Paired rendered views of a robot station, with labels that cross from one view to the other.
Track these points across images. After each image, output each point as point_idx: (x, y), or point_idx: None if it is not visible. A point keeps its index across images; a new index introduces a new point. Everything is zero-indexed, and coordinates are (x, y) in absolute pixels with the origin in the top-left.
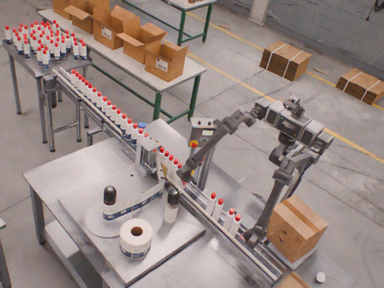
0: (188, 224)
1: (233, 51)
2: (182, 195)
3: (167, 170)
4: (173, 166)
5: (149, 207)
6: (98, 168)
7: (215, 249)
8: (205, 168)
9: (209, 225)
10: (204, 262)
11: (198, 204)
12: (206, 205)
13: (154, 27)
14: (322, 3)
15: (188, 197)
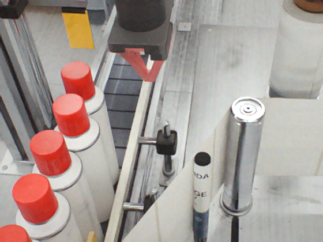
0: (238, 59)
1: None
2: (144, 146)
3: (96, 238)
4: (82, 165)
5: (322, 185)
6: None
7: (219, 7)
8: (1, 19)
9: (172, 41)
10: (277, 3)
11: (132, 83)
12: (113, 68)
13: None
14: None
15: (144, 102)
